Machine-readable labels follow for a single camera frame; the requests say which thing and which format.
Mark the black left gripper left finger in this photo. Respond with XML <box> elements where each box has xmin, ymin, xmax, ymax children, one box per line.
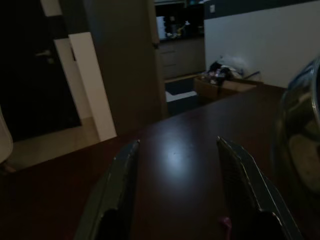
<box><xmin>73</xmin><ymin>139</ymin><xmax>141</xmax><ymax>240</ymax></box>

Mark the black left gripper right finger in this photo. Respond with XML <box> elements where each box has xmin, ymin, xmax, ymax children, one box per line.
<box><xmin>216</xmin><ymin>135</ymin><xmax>305</xmax><ymax>240</ymax></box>

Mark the clear glass vessel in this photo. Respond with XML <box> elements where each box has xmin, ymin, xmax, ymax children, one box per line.
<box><xmin>272</xmin><ymin>56</ymin><xmax>320</xmax><ymax>198</ymax></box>

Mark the brown wooden table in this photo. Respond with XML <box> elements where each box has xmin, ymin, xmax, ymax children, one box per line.
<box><xmin>0</xmin><ymin>83</ymin><xmax>320</xmax><ymax>240</ymax></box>

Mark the brown cardboard box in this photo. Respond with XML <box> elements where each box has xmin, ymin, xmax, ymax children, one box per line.
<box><xmin>193</xmin><ymin>74</ymin><xmax>265</xmax><ymax>100</ymax></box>

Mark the dark floor mat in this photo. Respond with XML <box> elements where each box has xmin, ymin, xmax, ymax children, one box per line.
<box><xmin>164</xmin><ymin>77</ymin><xmax>198</xmax><ymax>103</ymax></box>

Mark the dark clothes pile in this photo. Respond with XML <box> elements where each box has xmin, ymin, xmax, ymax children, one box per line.
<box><xmin>204</xmin><ymin>61</ymin><xmax>241</xmax><ymax>85</ymax></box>

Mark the white plastic bag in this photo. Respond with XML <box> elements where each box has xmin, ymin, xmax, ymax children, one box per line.
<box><xmin>219</xmin><ymin>54</ymin><xmax>248</xmax><ymax>76</ymax></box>

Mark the black door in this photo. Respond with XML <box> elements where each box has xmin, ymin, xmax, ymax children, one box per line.
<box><xmin>0</xmin><ymin>0</ymin><xmax>83</xmax><ymax>143</ymax></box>

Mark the grey drawer unit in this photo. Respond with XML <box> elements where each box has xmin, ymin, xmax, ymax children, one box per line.
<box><xmin>158</xmin><ymin>38</ymin><xmax>207</xmax><ymax>81</ymax></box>

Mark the silver door handle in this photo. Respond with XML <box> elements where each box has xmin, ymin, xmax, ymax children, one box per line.
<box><xmin>34</xmin><ymin>49</ymin><xmax>55</xmax><ymax>63</ymax></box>

